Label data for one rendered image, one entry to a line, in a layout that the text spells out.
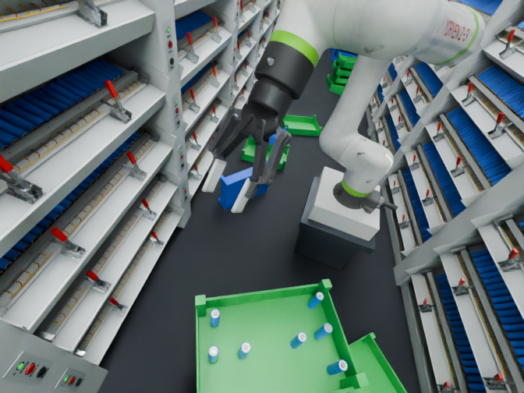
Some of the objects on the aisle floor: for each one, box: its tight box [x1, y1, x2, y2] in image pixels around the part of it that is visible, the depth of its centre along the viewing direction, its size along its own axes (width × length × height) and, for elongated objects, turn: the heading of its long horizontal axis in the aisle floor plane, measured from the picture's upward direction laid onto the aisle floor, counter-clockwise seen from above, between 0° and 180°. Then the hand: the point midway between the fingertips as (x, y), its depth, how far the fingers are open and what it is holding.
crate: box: [218, 161, 268, 211], centre depth 137 cm, size 8×30×20 cm, turn 119°
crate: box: [241, 136, 289, 171], centre depth 170 cm, size 30×20×8 cm
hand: (227, 189), depth 48 cm, fingers open, 7 cm apart
